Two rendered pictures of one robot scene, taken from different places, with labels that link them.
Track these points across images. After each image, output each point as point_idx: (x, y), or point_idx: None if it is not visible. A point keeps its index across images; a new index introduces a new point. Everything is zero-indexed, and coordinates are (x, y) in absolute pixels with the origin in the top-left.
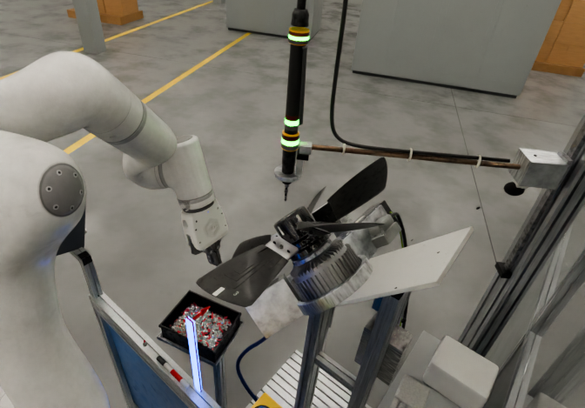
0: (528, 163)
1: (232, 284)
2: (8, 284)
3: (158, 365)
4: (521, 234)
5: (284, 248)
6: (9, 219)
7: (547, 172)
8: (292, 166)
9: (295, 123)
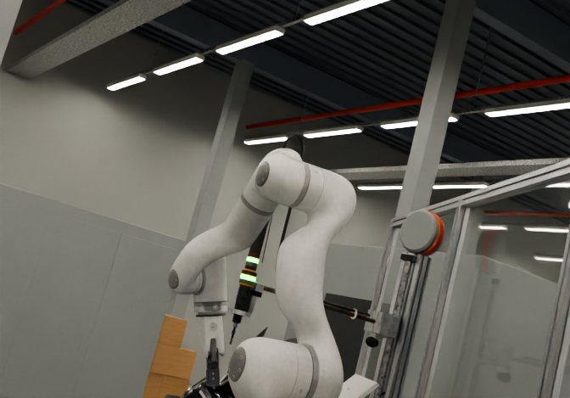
0: (382, 315)
1: None
2: (329, 243)
3: None
4: (372, 395)
5: None
6: (353, 201)
7: (391, 322)
8: (247, 303)
9: (258, 261)
